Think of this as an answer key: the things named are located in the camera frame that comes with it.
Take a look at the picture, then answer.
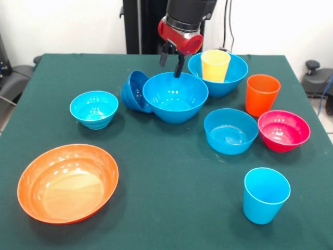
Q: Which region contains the orange plastic cup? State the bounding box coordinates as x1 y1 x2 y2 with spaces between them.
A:
245 74 281 117

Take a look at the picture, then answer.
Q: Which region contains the dark green tablecloth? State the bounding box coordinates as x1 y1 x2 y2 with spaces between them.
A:
0 53 333 250

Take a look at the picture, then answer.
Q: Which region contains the black equipment base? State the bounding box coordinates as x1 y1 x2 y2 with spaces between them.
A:
301 59 333 98
0 33 35 105

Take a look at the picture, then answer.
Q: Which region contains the large orange plastic bowl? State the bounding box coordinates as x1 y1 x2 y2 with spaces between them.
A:
17 143 120 224

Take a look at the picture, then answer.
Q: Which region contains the blue flat-bottomed ringed bowl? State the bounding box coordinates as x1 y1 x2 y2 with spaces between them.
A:
203 108 259 155

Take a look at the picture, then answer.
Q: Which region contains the dark blue plastic bowl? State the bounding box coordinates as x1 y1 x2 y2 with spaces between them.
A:
120 70 154 114

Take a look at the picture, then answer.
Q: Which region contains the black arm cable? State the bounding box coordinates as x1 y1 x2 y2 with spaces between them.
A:
220 0 235 53

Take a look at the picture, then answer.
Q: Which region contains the pink plastic bowl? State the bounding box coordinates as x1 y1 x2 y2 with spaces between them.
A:
258 110 311 153

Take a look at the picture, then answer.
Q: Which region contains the large blue plastic bowl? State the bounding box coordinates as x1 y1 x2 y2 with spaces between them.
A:
187 53 249 98
142 72 210 124

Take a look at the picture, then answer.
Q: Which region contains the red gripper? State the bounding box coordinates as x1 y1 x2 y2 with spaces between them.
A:
158 17 204 79

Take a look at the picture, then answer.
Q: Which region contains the small cyan plastic bowl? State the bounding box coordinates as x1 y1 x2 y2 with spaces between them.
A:
69 90 119 130

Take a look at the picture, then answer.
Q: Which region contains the light blue plastic cup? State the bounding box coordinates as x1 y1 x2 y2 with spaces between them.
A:
242 167 291 225

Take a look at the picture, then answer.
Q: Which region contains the yellow plastic cup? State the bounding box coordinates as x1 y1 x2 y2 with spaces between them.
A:
200 49 232 84

